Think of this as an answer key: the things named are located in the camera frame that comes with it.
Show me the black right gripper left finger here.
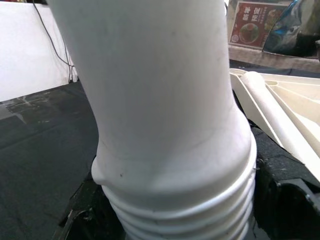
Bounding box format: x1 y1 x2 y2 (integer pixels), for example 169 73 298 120
51 172 131 240

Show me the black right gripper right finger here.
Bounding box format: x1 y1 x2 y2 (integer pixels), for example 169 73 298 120
250 126 320 240

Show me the white plastic table leg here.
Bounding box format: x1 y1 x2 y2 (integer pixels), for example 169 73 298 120
47 0 258 240
239 71 307 165

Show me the white plastic children table top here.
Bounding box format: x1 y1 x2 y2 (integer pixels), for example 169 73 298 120
228 67 320 176

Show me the beige cloth-covered bench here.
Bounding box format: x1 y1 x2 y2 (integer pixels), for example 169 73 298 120
228 46 320 76

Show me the dark glossy bag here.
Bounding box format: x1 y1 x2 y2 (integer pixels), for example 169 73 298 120
262 0 320 57

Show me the orange-lid storage box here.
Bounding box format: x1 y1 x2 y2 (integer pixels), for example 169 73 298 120
228 0 288 48

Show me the thin black floor cable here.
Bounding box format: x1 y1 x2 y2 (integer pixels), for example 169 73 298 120
32 0 76 84

